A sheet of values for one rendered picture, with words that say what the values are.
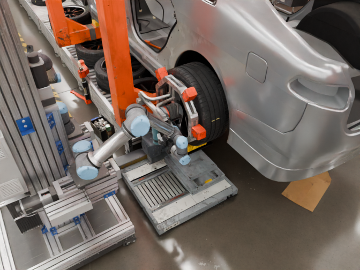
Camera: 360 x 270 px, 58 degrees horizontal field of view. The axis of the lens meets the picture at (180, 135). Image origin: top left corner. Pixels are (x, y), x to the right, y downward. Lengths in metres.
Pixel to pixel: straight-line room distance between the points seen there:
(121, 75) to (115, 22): 0.43
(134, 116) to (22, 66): 0.63
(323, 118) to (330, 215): 1.49
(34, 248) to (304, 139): 2.03
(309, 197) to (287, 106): 1.54
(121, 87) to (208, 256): 1.53
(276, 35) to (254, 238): 1.69
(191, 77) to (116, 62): 0.61
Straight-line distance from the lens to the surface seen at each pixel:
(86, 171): 1.98
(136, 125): 1.83
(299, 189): 3.32
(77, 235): 2.71
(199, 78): 2.43
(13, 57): 1.88
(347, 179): 3.61
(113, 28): 2.52
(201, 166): 3.03
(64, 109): 2.48
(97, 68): 4.02
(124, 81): 2.74
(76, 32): 4.59
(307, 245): 2.98
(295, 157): 2.08
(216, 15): 2.21
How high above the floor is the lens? 2.41
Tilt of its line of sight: 41 degrees down
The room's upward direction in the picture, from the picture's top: straight up
